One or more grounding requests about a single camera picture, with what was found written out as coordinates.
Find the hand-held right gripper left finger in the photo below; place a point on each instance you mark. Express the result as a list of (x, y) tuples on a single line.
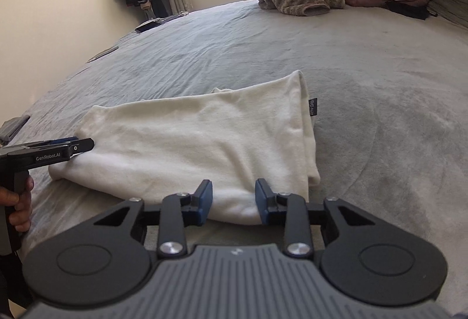
[(205, 202)]

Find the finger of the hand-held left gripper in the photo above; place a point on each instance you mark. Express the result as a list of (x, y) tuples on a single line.
[(82, 147), (65, 140)]

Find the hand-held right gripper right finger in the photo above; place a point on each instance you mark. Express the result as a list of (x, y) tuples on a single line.
[(261, 204)]

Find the white printed sweatshirt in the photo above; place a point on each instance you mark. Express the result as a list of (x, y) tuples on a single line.
[(190, 136)]

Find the person's left hand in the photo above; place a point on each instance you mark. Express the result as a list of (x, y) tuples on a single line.
[(21, 211)]

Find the grey flat pouch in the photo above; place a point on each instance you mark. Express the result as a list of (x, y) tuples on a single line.
[(12, 129)]

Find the dark flat remote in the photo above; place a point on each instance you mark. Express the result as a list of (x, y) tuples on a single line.
[(104, 54)]

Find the black smartphone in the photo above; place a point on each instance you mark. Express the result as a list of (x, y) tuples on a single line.
[(146, 26)]

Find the grey bed blanket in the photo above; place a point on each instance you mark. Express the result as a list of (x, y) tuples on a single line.
[(365, 103)]

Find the black cloth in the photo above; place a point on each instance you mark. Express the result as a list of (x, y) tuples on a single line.
[(409, 10)]

